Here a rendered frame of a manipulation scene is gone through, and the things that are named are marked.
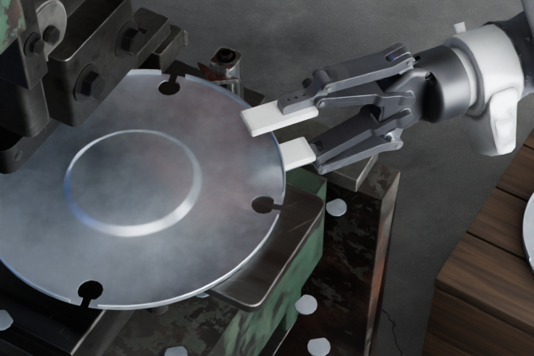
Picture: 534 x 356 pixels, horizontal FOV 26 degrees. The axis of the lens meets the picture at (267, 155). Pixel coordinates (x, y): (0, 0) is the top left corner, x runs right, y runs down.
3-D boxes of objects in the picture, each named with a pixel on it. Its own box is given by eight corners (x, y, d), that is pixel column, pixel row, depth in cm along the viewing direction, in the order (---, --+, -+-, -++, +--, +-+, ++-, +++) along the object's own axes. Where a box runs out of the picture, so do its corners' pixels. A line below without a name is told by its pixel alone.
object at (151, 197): (40, 55, 121) (39, 49, 120) (311, 98, 117) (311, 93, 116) (-72, 277, 103) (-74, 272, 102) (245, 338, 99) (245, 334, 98)
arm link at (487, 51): (485, 5, 120) (438, 20, 118) (551, 86, 112) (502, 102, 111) (468, 90, 129) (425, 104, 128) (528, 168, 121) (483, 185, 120)
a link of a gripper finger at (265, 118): (318, 116, 111) (319, 110, 111) (251, 137, 109) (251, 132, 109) (305, 95, 113) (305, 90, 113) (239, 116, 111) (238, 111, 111)
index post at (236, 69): (246, 112, 126) (245, 48, 119) (232, 129, 124) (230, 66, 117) (224, 102, 127) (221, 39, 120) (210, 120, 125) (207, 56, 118)
